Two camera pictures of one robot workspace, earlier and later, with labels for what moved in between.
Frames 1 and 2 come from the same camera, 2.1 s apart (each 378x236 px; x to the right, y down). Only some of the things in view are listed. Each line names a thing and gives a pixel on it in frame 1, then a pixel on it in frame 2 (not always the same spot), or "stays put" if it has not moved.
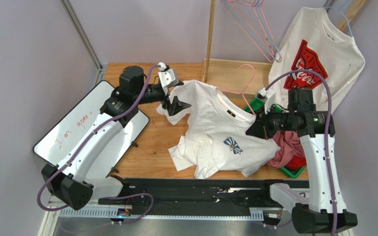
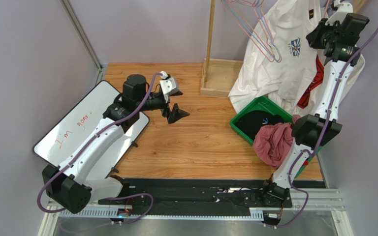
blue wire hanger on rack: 280,53 stays put
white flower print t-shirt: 213,131 to 279,64
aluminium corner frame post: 102,70 stays put
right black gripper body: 263,124 to 315,37
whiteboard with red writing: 51,147 stays put
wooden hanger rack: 250,78 stays put
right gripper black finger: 261,128 to 314,38
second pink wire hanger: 245,32 stays put
